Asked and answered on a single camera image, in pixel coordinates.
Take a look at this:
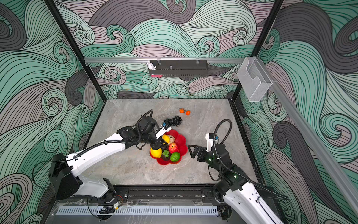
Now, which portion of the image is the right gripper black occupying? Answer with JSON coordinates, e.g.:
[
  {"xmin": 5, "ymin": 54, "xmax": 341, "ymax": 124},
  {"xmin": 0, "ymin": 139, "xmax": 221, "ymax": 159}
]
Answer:
[{"xmin": 188, "ymin": 144, "xmax": 223, "ymax": 173}]

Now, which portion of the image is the green lime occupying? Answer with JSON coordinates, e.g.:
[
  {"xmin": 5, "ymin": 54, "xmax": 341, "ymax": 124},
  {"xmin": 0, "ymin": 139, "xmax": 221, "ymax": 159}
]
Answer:
[{"xmin": 170, "ymin": 152, "xmax": 181, "ymax": 162}]

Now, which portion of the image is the red flower-shaped bowl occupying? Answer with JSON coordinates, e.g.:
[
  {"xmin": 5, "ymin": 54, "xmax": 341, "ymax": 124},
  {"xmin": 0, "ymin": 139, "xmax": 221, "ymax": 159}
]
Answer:
[{"xmin": 149, "ymin": 130, "xmax": 188, "ymax": 166}]

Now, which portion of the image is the small yellow citrus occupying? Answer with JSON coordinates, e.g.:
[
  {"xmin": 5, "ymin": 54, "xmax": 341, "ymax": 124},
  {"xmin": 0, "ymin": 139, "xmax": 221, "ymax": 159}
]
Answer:
[{"xmin": 162, "ymin": 134, "xmax": 170, "ymax": 144}]

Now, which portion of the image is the red apple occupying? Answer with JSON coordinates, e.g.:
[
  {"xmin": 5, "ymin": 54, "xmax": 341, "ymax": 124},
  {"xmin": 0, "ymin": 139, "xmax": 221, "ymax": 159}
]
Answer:
[{"xmin": 168, "ymin": 142, "xmax": 179, "ymax": 154}]

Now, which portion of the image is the yellow lemon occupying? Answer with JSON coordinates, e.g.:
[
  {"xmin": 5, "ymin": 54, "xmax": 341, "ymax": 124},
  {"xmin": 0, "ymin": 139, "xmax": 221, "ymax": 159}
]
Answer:
[{"xmin": 150, "ymin": 148, "xmax": 162, "ymax": 158}]

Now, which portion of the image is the black grape bunch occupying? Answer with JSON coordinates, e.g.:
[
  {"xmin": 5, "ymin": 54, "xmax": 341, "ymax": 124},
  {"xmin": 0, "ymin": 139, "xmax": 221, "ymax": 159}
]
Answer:
[{"xmin": 163, "ymin": 116, "xmax": 182, "ymax": 127}]

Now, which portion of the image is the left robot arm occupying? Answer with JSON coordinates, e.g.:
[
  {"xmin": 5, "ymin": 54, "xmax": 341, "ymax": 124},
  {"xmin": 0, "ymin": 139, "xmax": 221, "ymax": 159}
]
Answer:
[{"xmin": 49, "ymin": 116, "xmax": 171, "ymax": 203}]

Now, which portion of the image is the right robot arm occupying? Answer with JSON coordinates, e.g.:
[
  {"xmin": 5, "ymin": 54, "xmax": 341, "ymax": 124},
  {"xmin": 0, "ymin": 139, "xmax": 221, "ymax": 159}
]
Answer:
[{"xmin": 188, "ymin": 144, "xmax": 283, "ymax": 224}]

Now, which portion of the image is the white rabbit figurine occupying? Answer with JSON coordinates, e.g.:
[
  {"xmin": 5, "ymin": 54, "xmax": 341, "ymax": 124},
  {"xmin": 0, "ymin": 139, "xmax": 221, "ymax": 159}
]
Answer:
[{"xmin": 146, "ymin": 60, "xmax": 156, "ymax": 70}]

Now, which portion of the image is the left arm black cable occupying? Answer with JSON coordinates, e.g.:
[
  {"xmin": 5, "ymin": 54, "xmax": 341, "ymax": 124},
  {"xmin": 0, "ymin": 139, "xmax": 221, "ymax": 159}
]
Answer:
[{"xmin": 74, "ymin": 109, "xmax": 154, "ymax": 159}]

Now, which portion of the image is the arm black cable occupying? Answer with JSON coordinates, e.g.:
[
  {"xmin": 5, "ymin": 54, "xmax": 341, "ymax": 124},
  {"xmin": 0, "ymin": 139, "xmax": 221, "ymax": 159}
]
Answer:
[
  {"xmin": 212, "ymin": 119, "xmax": 289, "ymax": 200},
  {"xmin": 74, "ymin": 109, "xmax": 154, "ymax": 159}
]

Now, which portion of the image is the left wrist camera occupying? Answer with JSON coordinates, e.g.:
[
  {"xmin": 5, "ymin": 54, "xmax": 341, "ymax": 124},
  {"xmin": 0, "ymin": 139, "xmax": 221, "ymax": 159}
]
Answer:
[{"xmin": 155, "ymin": 122, "xmax": 172, "ymax": 139}]

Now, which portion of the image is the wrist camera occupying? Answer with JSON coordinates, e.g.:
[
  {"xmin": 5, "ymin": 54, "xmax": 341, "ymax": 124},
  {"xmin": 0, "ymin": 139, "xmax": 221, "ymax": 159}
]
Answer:
[
  {"xmin": 205, "ymin": 133, "xmax": 219, "ymax": 152},
  {"xmin": 155, "ymin": 122, "xmax": 172, "ymax": 139}
]

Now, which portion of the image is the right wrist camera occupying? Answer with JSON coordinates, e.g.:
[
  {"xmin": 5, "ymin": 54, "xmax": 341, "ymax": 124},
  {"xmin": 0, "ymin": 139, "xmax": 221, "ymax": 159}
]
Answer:
[{"xmin": 205, "ymin": 133, "xmax": 219, "ymax": 152}]

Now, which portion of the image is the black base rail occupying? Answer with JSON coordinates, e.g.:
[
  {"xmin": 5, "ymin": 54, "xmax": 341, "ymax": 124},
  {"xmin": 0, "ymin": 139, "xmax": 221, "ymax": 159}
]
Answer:
[{"xmin": 53, "ymin": 184, "xmax": 277, "ymax": 205}]

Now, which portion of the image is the black wall shelf tray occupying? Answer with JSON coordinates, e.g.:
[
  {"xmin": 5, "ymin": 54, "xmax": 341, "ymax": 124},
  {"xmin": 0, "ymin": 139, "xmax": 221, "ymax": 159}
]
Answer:
[{"xmin": 148, "ymin": 60, "xmax": 209, "ymax": 79}]

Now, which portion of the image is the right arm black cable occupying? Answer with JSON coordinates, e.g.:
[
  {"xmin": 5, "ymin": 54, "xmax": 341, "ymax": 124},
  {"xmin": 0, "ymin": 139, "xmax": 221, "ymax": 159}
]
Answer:
[{"xmin": 212, "ymin": 119, "xmax": 289, "ymax": 200}]

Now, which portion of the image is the clear plastic wall bin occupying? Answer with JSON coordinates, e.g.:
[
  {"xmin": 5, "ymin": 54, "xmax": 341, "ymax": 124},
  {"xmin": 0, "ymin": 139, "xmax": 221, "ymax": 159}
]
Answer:
[{"xmin": 237, "ymin": 57, "xmax": 272, "ymax": 102}]

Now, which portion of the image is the white perforated cable duct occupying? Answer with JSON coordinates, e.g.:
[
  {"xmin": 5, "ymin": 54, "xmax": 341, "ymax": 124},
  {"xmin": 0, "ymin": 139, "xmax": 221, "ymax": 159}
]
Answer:
[{"xmin": 55, "ymin": 206, "xmax": 218, "ymax": 216}]

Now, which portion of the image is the aluminium rail right wall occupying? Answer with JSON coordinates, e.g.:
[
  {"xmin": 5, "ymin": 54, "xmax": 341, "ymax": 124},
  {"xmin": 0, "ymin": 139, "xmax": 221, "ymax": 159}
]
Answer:
[{"xmin": 258, "ymin": 59, "xmax": 358, "ymax": 215}]

